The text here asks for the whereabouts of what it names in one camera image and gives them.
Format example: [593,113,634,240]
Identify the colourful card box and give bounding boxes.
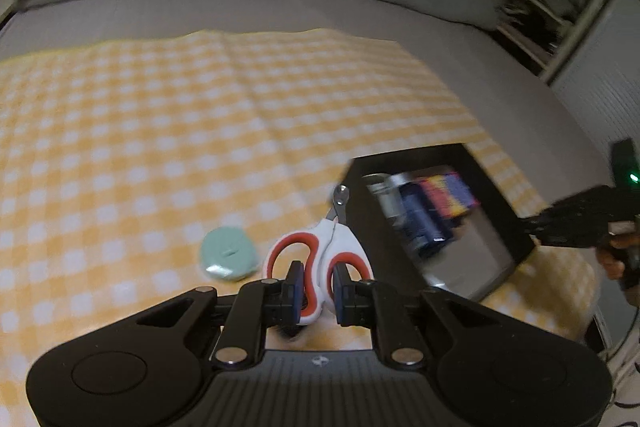
[417,171,482,222]

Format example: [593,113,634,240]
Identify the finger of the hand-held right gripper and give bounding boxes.
[520,184,618,249]

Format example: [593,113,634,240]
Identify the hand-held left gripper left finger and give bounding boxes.
[134,260,306,369]

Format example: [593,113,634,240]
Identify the black storage box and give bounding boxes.
[344,143,537,304]

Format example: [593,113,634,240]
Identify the grey bed sheet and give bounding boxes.
[0,0,621,353]

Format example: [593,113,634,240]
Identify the white cabinet door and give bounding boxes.
[548,0,640,152]

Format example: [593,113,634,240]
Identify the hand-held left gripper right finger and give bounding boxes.
[332,262,482,367]

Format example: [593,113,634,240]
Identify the mint green round case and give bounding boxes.
[199,225,261,281]

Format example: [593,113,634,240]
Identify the person's right hand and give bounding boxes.
[597,231,640,281]

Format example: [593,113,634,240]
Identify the red and white scissors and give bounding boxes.
[262,184,374,326]

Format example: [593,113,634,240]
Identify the yellow checkered blanket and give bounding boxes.
[0,28,601,427]

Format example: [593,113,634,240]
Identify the blue bottle with silver cap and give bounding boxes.
[367,172,455,259]

